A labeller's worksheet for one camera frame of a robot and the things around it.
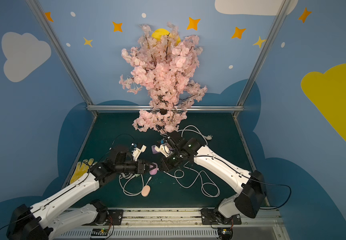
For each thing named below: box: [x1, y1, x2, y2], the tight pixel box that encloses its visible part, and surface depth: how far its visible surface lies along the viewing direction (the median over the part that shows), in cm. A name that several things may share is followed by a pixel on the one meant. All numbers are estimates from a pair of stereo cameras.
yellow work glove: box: [69, 158, 98, 185], surface depth 92 cm
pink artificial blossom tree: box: [119, 23, 208, 133], surface depth 78 cm
